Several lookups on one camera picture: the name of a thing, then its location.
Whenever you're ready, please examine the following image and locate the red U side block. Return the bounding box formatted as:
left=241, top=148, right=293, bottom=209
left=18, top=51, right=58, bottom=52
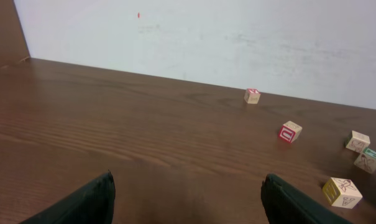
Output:
left=278, top=121, right=303, bottom=143

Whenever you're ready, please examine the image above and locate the green J letter block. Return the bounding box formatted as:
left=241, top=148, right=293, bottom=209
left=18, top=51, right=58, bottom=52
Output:
left=354, top=147, right=376, bottom=174

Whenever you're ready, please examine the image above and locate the red V letter block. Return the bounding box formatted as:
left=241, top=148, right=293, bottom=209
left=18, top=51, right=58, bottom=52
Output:
left=244, top=88, right=261, bottom=104

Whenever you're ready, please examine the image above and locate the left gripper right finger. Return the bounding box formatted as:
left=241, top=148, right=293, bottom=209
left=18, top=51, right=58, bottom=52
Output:
left=261, top=174, right=350, bottom=224

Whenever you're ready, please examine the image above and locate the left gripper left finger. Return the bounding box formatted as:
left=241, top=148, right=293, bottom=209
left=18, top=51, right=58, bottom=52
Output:
left=22, top=171, right=116, bottom=224

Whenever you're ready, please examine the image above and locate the plain wooden picture block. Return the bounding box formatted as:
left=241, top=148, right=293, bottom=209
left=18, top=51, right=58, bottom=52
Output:
left=345, top=131, right=370, bottom=153

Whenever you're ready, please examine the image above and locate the white airplane picture block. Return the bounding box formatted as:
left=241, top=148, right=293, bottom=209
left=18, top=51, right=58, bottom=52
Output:
left=322, top=177, right=362, bottom=209

